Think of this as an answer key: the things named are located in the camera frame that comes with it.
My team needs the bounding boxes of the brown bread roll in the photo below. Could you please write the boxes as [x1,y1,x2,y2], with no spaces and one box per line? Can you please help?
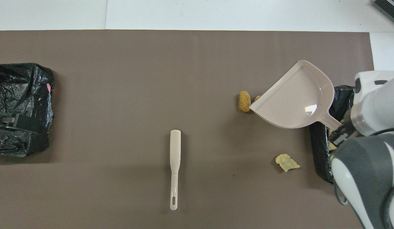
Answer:
[238,91,252,113]

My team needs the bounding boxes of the beige hand brush black bristles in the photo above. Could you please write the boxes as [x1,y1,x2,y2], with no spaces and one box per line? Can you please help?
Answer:
[169,129,181,211]

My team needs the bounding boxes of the beige plastic dustpan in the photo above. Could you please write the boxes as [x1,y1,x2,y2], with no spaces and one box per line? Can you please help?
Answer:
[249,60,343,131]

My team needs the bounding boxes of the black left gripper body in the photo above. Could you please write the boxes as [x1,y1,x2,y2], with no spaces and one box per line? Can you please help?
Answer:
[0,111,19,127]

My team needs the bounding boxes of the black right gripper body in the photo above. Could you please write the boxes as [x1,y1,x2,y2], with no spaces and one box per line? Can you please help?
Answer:
[329,122,363,150]

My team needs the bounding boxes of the brown table mat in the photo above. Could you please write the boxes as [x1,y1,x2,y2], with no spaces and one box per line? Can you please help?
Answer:
[0,30,392,229]

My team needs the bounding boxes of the black bag-lined trash bin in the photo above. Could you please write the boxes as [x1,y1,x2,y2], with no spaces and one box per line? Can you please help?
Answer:
[309,85,356,183]

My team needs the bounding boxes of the pale yellow chip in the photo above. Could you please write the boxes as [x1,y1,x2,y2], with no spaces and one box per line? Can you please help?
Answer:
[275,154,301,172]

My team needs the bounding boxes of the black bag-lined bin pink tag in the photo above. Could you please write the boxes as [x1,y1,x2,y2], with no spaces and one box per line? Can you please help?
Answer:
[0,63,55,157]

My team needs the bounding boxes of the grey device corner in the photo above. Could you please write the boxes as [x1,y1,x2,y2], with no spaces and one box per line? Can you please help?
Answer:
[373,0,394,27]

